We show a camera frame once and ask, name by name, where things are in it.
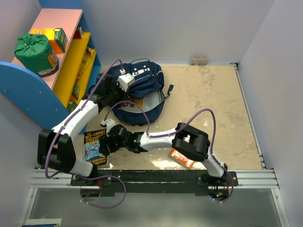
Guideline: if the yellow snack bag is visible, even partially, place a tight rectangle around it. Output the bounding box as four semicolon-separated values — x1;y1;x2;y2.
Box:
76;47;95;81

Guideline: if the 169-storey treehouse book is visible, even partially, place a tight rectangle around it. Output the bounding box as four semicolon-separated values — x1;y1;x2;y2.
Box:
83;129;107;166

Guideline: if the orange 78-storey treehouse book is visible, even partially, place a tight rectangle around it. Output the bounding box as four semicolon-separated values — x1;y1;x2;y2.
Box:
169;148;195;169

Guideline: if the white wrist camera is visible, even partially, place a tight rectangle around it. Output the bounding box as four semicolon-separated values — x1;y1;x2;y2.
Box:
100;118;116;134
117;69;135;92

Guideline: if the green wrapped round package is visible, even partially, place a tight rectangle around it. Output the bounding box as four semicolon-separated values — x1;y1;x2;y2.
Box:
14;33;59;78

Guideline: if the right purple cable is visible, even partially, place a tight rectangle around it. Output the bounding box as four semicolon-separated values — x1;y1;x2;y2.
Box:
104;101;235;204

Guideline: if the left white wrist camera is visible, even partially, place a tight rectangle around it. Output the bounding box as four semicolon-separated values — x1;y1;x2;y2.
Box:
117;69;135;92

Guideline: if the Roald Dahl Charlie book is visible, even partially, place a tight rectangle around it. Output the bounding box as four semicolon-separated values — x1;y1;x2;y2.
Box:
121;98;144;110

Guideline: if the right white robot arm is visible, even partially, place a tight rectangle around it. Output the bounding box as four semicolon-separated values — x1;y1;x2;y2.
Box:
99;119;228;186

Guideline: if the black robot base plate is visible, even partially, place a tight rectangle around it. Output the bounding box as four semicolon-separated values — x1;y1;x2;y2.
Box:
71;169;239;197

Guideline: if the blue pink yellow shelf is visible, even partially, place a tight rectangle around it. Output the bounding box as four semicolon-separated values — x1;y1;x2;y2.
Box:
0;0;101;130

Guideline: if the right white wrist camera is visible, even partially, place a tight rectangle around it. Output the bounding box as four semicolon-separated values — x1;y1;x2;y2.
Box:
100;118;116;134

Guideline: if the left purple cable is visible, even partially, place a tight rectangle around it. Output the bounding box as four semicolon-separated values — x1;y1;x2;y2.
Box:
45;59;127;210

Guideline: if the navy blue school backpack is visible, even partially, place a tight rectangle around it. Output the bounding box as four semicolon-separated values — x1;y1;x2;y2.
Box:
112;59;168;126

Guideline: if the green box on lower shelf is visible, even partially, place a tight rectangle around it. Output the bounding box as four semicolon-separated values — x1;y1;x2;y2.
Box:
70;82;80;101

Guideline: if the purple cable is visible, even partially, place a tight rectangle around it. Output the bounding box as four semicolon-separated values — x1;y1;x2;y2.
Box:
45;59;127;210
104;101;235;204

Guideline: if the small box on yellow shelf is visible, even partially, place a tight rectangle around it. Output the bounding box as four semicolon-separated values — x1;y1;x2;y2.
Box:
73;26;83;39

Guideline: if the yellow green carton box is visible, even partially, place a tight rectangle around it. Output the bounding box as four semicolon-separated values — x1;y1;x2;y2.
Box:
29;28;68;53

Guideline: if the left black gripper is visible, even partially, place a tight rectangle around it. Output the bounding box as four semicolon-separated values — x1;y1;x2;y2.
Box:
106;81;129;106

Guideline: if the small box at back wall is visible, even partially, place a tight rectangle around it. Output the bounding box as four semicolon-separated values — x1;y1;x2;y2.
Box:
190;56;209;66

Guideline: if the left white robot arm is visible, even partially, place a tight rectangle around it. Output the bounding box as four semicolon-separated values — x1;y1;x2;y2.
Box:
37;73;134;185

